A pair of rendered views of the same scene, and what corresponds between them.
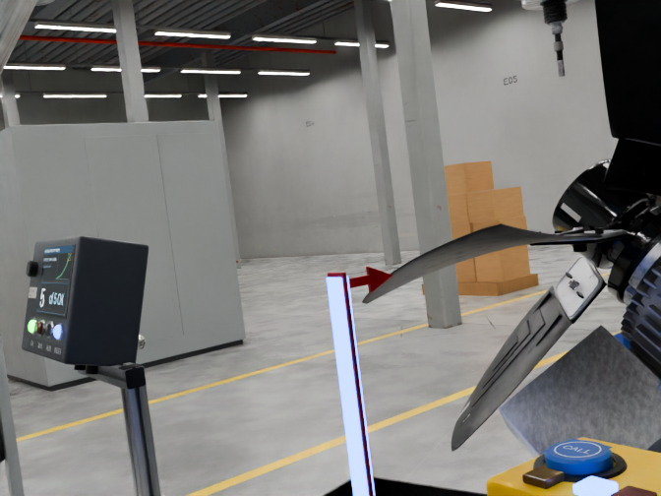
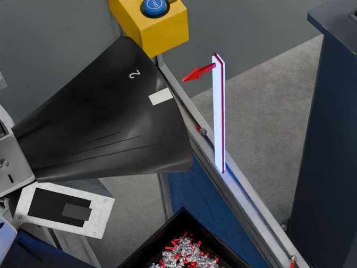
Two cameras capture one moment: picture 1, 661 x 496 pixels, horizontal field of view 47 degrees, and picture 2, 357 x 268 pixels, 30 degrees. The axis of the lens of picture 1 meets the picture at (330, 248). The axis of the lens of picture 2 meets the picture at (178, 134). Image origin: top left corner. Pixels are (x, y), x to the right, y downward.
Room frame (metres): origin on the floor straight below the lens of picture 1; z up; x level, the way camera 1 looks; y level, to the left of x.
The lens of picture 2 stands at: (1.31, 0.05, 1.97)
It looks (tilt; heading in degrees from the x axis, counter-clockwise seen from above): 57 degrees down; 192
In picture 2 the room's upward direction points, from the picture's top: 6 degrees counter-clockwise
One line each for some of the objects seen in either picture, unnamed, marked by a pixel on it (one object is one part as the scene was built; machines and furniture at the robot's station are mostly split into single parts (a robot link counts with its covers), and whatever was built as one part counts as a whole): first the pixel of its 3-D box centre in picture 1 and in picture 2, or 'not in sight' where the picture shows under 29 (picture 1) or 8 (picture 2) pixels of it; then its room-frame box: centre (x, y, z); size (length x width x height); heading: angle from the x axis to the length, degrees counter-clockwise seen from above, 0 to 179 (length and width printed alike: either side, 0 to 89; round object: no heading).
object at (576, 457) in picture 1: (578, 460); (154, 6); (0.46, -0.14, 1.08); 0.04 x 0.04 x 0.02
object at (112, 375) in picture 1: (108, 369); not in sight; (1.18, 0.37, 1.04); 0.24 x 0.03 x 0.03; 35
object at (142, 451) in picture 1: (139, 431); not in sight; (1.10, 0.31, 0.96); 0.03 x 0.03 x 0.20; 35
